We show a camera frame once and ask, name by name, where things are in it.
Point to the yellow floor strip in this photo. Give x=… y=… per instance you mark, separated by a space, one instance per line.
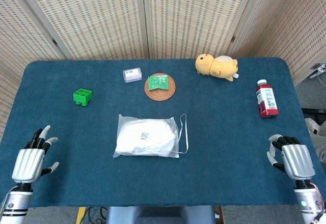
x=81 y=216

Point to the round woven rattan coaster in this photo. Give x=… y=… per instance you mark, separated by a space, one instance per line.
x=160 y=95

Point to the clear plastic zip bag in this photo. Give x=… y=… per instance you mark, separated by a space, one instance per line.
x=127 y=118

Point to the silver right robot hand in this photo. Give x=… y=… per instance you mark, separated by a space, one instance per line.
x=298 y=160

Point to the white sneaker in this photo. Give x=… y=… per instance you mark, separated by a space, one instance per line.
x=312 y=126

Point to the red drink bottle white cap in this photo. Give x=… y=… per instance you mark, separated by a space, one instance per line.
x=266 y=101

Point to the white power strip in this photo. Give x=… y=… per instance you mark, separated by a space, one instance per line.
x=321 y=68

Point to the small metal screen hinge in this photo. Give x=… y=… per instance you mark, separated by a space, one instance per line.
x=54 y=42
x=233 y=39

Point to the yellow plush toy animal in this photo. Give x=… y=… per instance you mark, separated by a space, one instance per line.
x=219 y=67

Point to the white clothes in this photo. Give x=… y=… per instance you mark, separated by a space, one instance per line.
x=150 y=145

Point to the clear box with purple contents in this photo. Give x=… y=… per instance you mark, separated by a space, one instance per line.
x=132 y=75

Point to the blue table cover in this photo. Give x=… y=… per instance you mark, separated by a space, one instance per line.
x=76 y=145

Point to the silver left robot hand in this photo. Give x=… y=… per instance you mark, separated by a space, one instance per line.
x=26 y=164

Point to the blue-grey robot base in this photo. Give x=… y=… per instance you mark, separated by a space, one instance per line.
x=160 y=216

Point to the woven folding screen panel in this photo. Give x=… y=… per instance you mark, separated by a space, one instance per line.
x=287 y=25
x=193 y=17
x=96 y=17
x=20 y=30

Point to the green snack packet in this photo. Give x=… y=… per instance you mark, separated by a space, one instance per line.
x=158 y=82

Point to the black floor pedal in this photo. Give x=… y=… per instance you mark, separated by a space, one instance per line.
x=315 y=110

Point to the green toy building block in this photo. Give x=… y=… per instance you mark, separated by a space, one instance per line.
x=82 y=95

